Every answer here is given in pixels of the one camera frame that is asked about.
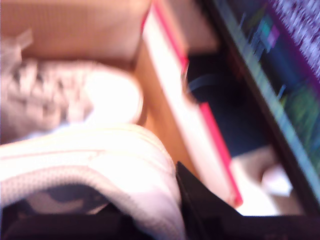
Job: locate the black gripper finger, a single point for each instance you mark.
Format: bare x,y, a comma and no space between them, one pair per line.
200,212
62,227

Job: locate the white leather sneaker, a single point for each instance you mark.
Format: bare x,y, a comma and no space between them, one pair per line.
107,95
87,155

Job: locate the red shoebox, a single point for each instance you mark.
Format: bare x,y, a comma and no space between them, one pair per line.
75,30

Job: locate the large black computer monitor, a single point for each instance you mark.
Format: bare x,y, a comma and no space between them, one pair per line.
287,75

